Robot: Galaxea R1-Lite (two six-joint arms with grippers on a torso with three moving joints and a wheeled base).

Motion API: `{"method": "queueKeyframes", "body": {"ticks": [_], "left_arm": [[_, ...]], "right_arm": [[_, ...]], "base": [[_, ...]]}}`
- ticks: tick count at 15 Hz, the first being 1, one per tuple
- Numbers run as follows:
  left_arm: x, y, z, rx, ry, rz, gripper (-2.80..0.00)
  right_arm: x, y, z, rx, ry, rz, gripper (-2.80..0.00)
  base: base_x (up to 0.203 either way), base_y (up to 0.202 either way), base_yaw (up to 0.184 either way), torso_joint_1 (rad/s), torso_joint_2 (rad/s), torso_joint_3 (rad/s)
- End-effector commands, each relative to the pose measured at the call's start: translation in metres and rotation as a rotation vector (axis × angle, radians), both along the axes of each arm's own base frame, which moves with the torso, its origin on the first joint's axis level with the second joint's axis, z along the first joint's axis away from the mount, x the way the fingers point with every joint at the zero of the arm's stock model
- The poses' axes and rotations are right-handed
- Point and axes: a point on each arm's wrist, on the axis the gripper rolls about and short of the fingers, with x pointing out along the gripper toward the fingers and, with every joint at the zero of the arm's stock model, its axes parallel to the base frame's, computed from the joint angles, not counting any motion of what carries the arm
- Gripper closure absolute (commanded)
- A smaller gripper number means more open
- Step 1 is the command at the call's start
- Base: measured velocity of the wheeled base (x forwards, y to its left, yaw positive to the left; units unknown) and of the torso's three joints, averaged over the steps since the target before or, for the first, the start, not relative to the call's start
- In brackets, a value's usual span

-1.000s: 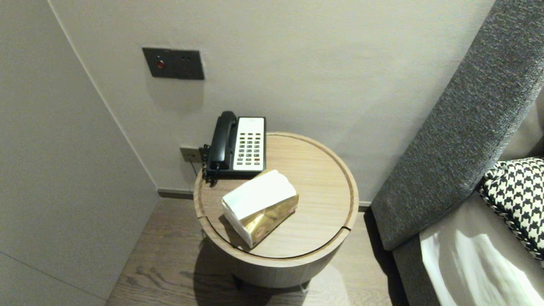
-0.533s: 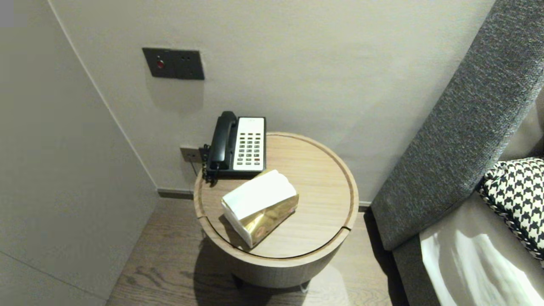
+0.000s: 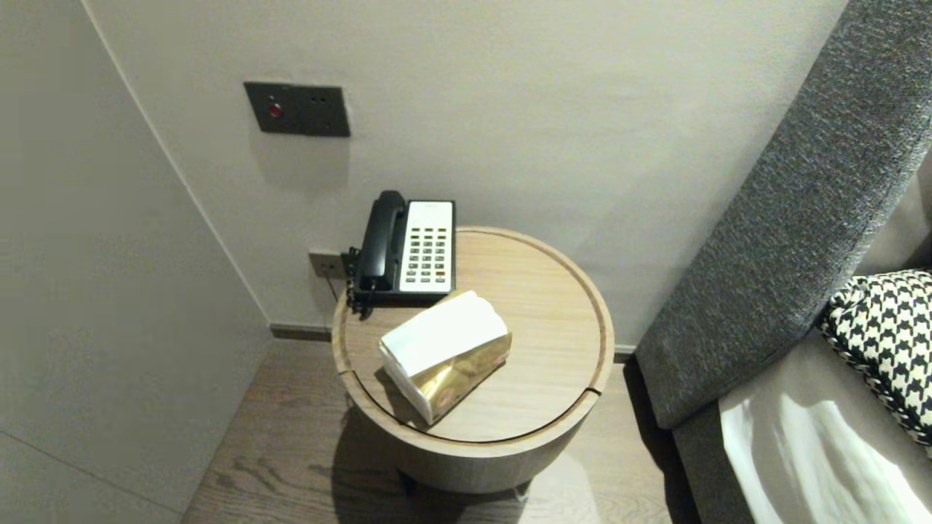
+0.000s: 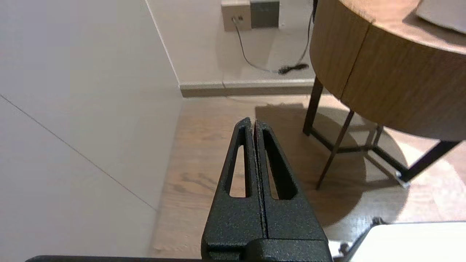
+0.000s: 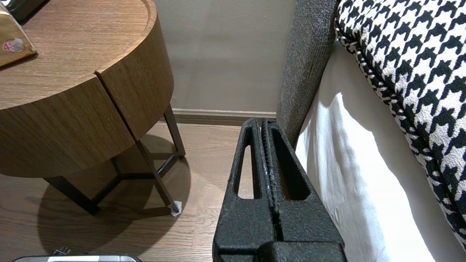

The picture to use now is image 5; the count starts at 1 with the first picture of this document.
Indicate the gold tissue pack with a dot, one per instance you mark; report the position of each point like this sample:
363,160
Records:
12,43

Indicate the brown wall baseboard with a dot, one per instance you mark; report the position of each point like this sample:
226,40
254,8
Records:
218,116

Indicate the white silver robot base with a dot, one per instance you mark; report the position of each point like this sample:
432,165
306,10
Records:
76,258

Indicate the black and white telephone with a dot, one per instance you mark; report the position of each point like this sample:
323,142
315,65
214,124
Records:
23,7

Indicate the round wooden side table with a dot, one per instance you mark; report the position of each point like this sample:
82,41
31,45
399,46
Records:
138,62

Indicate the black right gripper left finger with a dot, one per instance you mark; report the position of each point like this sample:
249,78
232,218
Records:
242,222

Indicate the white bed sheet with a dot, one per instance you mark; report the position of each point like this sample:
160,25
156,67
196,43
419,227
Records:
360,174

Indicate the grey fabric headboard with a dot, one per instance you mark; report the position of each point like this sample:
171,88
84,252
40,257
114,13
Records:
305,65

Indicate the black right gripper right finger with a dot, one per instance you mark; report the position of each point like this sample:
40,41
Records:
305,222

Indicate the black-white houndstooth pillow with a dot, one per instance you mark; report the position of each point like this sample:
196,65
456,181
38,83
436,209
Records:
411,65

